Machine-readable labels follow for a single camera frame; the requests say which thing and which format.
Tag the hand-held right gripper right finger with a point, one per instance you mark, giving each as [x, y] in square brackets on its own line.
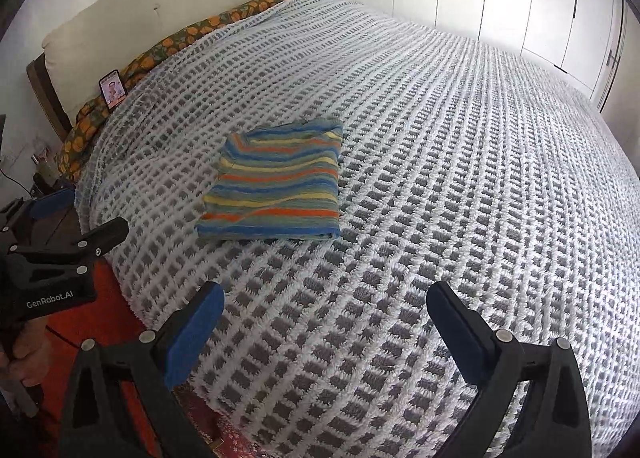
[460, 333]

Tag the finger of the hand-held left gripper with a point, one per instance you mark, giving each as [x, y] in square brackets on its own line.
[52, 205]
[100, 235]

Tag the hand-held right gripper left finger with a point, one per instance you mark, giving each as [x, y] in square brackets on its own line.
[192, 338]

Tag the striped knit shirt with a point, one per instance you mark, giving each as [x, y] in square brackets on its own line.
[275, 178]

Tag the person's left hand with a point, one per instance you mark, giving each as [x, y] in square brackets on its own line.
[32, 348]

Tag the dark wooden nightstand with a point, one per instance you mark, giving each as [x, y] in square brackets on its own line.
[67, 225]

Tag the red patterned rug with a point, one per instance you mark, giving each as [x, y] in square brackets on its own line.
[235, 438]

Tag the smartphone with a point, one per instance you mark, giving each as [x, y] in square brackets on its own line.
[112, 91]

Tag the white grey waffle blanket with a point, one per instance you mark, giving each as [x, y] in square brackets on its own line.
[450, 163]

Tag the cream padded headboard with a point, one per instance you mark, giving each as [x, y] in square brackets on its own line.
[150, 3]

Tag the orange patterned bedsheet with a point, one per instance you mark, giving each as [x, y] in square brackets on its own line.
[210, 23]

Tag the brown wooden bed frame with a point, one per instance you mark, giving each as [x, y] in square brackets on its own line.
[42, 88]

